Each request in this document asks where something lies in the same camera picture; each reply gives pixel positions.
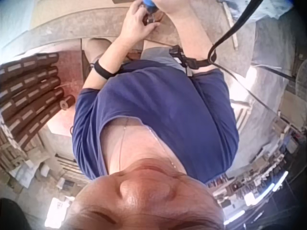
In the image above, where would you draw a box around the light blue cloth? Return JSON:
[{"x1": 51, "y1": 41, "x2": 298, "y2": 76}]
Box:
[{"x1": 224, "y1": 0, "x2": 288, "y2": 24}]

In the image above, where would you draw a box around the person's left hand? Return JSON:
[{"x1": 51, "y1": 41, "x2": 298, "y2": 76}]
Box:
[{"x1": 119, "y1": 1, "x2": 161, "y2": 41}]

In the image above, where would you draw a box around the person's right hand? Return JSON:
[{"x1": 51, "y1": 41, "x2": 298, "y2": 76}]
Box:
[{"x1": 153, "y1": 0, "x2": 192, "y2": 15}]

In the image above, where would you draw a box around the blue rotary power tool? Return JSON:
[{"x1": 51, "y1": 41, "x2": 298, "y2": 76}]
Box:
[{"x1": 140, "y1": 0, "x2": 161, "y2": 19}]

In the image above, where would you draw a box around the cluttered tool shelf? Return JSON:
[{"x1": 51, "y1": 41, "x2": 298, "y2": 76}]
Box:
[{"x1": 208, "y1": 112, "x2": 307, "y2": 218}]

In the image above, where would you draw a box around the rack of dark brown rolls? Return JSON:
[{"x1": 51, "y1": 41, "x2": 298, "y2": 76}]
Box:
[{"x1": 0, "y1": 52, "x2": 75, "y2": 156}]

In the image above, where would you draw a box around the black wrist band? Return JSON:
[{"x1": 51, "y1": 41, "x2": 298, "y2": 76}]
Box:
[
  {"x1": 93, "y1": 58, "x2": 118, "y2": 80},
  {"x1": 169, "y1": 45, "x2": 217, "y2": 70}
]

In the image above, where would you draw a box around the black tool cable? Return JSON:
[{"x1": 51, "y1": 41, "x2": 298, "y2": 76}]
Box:
[{"x1": 208, "y1": 0, "x2": 264, "y2": 66}]

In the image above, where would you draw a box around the wooden strip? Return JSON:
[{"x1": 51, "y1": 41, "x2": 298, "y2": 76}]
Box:
[{"x1": 222, "y1": 3, "x2": 239, "y2": 50}]

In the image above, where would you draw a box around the cluttered wooden shelf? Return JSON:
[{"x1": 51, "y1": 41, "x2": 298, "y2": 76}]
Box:
[{"x1": 0, "y1": 134, "x2": 83, "y2": 201}]

